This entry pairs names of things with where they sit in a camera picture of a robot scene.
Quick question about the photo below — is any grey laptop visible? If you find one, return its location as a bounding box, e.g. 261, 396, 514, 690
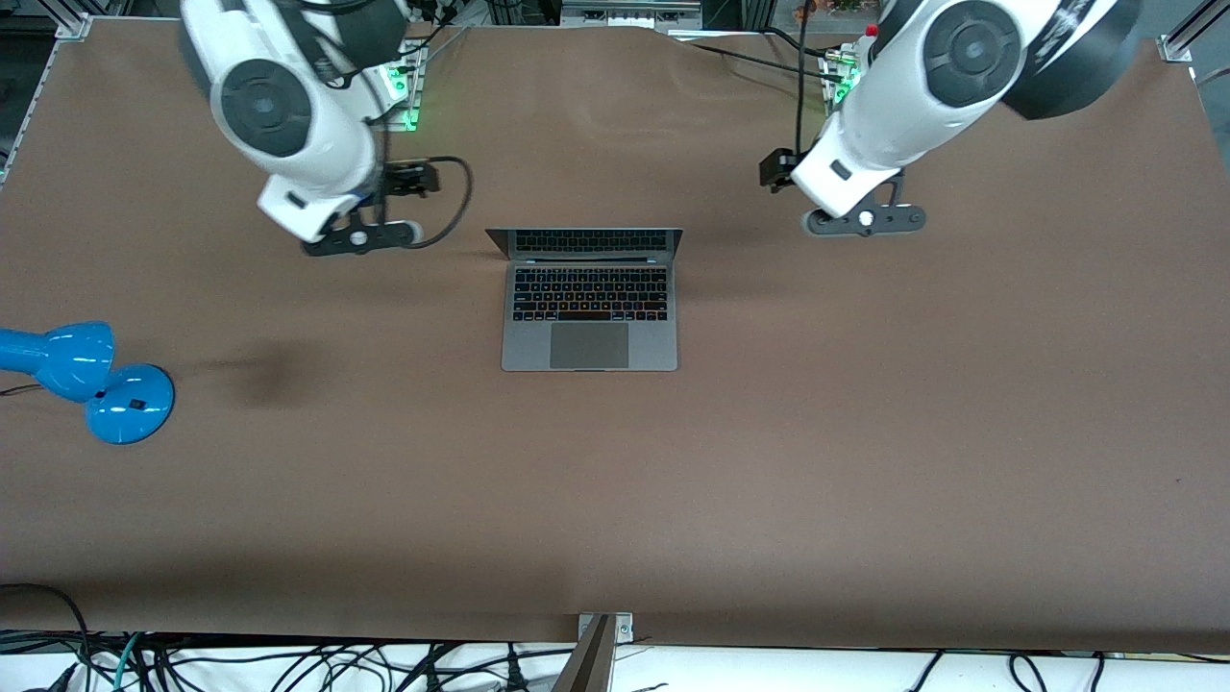
485, 227, 685, 373

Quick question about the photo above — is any grey equipment box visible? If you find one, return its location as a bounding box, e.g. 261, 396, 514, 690
560, 0, 704, 30

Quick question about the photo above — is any blue desk lamp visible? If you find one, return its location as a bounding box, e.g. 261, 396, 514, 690
0, 321, 177, 446

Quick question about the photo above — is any brown table cover sheet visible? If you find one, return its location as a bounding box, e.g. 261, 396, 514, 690
0, 17, 1230, 656

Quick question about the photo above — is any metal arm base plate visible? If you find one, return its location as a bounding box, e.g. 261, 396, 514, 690
819, 48, 858, 109
382, 38, 426, 133

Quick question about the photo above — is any long black table cable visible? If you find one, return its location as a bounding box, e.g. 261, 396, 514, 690
687, 41, 839, 84

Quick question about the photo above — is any short black table cable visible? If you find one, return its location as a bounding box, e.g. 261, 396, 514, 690
764, 27, 829, 59

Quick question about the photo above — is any black base cable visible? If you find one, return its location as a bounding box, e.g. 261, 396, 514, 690
404, 17, 472, 70

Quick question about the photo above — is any aluminium table edge rail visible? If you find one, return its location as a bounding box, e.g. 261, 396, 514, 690
0, 38, 55, 185

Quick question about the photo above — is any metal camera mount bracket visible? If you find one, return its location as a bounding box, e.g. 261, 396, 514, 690
577, 612, 635, 643

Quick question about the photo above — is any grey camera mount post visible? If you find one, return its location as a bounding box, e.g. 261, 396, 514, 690
551, 615, 616, 692

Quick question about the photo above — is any teal cable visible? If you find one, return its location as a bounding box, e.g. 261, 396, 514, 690
113, 631, 145, 692

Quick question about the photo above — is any black looped cable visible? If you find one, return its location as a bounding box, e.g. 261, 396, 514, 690
0, 582, 93, 692

